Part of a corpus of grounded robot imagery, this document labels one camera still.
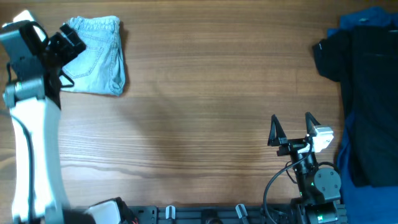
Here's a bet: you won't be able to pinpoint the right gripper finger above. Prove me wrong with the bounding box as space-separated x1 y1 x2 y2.
305 112 320 136
267 114 287 146

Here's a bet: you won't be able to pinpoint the light blue denim shorts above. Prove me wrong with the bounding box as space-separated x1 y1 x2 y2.
60 16 126 96

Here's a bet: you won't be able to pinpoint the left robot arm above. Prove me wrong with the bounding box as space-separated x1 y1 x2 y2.
1 20 126 223

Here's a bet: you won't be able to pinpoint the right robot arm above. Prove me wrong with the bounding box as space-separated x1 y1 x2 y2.
262 112 346 223

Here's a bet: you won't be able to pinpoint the black t-shirt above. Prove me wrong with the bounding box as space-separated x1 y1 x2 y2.
312 26 397 187

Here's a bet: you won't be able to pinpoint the dark blue garment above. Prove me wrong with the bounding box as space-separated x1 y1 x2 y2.
327 6 397 223

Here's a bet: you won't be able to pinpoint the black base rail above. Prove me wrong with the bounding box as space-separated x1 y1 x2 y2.
124 203 348 224

